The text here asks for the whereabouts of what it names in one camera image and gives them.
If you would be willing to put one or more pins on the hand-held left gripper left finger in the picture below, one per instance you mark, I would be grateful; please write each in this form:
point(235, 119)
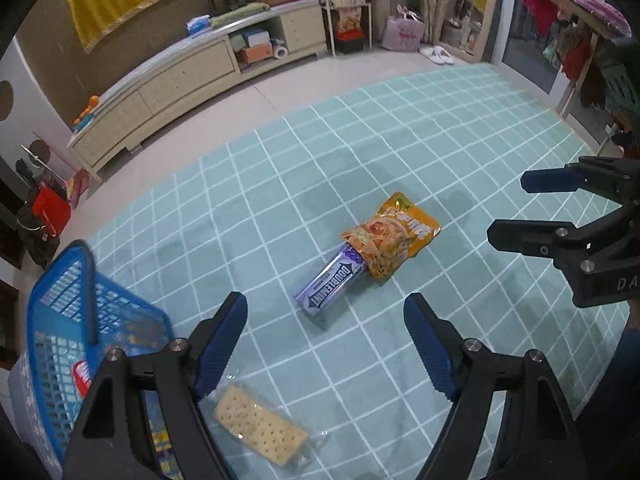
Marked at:
point(220, 355)

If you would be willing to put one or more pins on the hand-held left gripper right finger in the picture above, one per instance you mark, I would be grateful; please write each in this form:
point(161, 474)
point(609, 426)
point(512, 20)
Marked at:
point(430, 352)

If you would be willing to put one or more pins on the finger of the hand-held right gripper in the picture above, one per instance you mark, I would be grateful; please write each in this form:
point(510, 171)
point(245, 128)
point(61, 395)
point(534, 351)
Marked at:
point(545, 180)
point(525, 235)

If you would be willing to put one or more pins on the clear cracker packet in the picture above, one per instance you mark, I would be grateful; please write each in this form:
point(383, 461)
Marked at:
point(255, 422)

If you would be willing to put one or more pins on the purple chewing gum pack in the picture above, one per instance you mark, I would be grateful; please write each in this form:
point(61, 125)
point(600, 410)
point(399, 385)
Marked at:
point(330, 285)

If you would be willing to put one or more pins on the blue plastic basket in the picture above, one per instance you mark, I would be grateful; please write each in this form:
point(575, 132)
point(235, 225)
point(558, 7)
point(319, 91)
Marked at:
point(60, 300)

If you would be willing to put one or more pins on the wooden table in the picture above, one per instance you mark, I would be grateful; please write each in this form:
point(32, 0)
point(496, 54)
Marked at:
point(585, 65)

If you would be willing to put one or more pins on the white slipper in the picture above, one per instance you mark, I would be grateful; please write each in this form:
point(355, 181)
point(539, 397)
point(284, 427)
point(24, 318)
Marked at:
point(429, 54)
point(444, 55)

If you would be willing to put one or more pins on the pink cloth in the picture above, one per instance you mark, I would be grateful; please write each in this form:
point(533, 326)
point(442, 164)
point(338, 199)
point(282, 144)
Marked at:
point(595, 5)

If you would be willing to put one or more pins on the standing mirror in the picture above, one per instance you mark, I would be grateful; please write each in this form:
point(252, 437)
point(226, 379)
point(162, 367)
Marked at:
point(475, 5)

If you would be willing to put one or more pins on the teal checked mat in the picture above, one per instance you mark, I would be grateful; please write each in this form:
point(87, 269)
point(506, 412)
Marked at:
point(350, 160)

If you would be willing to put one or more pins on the pink bag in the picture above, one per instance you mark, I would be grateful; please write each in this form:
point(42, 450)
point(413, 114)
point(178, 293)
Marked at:
point(404, 30)

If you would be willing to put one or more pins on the black bag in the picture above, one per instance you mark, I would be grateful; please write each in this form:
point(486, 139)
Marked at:
point(37, 245)

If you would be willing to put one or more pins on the red and black box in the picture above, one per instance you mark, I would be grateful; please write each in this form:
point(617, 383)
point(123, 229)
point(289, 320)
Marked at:
point(349, 42)

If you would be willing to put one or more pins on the yellow snack box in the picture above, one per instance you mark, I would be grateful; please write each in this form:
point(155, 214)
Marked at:
point(350, 20)

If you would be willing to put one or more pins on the white metal rack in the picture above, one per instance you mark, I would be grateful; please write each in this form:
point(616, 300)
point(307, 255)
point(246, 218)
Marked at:
point(327, 25)

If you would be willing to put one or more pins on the beige low cabinet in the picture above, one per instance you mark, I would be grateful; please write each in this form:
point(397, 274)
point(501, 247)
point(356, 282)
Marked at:
point(175, 85)

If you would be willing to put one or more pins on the orange toy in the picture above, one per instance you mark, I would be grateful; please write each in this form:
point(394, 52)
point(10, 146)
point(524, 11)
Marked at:
point(89, 107)

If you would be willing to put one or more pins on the white tape roll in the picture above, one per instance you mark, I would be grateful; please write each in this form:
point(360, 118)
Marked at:
point(281, 51)

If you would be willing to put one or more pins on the orange box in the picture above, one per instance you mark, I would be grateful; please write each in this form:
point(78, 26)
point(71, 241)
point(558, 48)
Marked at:
point(255, 55)

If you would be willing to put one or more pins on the white and blue box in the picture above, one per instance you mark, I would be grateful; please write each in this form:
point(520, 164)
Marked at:
point(256, 38)

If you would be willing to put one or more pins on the blue tissue packet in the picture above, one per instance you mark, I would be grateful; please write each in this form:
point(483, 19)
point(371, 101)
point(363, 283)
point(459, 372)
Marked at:
point(199, 25)

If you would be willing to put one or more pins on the green rolled cloth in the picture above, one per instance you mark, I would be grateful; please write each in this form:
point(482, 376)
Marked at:
point(240, 12)

